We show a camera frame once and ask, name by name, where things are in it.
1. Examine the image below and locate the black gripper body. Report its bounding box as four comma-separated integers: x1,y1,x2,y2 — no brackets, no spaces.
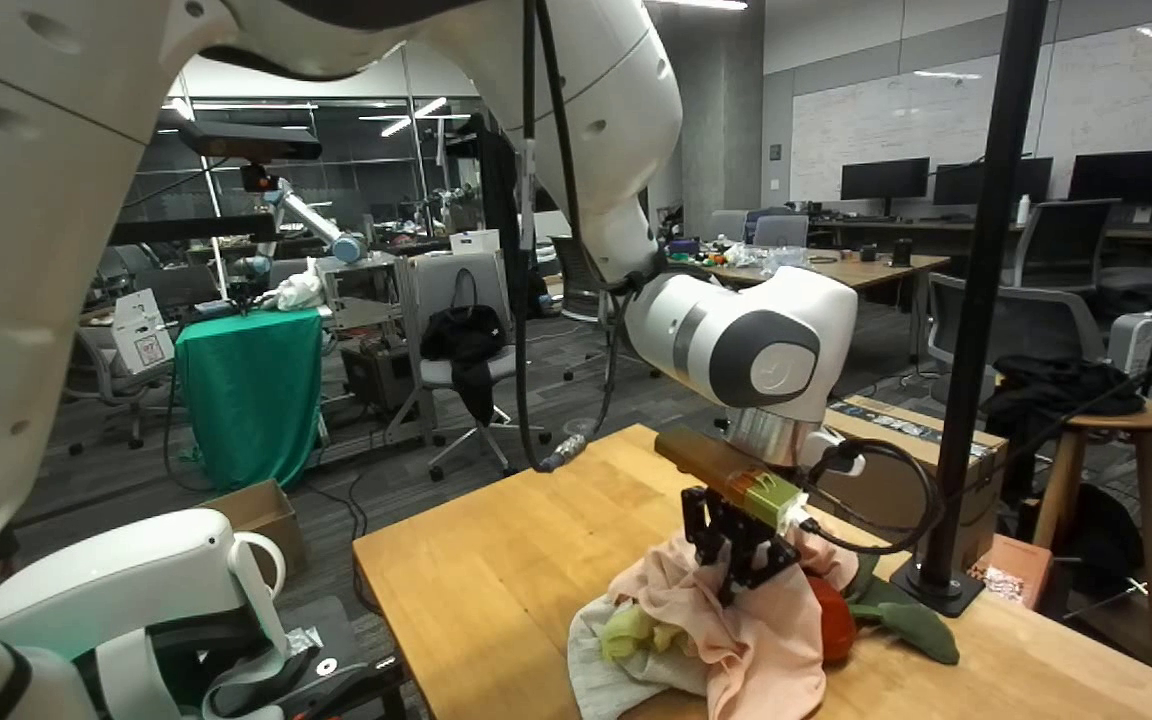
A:
681,489,796,596

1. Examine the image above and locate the light pink garment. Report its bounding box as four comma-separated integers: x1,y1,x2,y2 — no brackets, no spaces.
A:
603,538,828,720

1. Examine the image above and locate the yellow-green microfiber cloth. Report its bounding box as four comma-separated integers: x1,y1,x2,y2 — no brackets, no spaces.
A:
597,604,681,662

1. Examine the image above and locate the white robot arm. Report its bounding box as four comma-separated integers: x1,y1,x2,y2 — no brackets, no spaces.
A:
0,0,858,720

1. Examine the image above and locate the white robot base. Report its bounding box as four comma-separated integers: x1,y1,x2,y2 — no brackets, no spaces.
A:
0,506,406,720

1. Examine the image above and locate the red orange round object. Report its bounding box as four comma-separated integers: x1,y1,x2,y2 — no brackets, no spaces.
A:
813,576,862,667

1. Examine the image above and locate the dark green cloth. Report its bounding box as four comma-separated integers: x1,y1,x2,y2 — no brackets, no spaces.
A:
849,569,960,662

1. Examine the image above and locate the cardboard box on floor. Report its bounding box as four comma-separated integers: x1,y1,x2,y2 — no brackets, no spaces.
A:
823,397,1009,569

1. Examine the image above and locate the white cloth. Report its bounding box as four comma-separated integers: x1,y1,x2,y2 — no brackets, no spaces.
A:
567,596,708,720

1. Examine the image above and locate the black garment on stool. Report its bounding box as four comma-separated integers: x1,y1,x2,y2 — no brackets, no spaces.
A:
986,354,1144,459

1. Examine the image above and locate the round wooden stool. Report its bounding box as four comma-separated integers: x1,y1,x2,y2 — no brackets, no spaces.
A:
1031,400,1152,662

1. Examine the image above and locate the black vertical pole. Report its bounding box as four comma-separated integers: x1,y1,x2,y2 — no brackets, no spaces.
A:
897,0,1049,617

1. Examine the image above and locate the green draped table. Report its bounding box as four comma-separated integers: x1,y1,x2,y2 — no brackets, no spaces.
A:
177,313,326,492

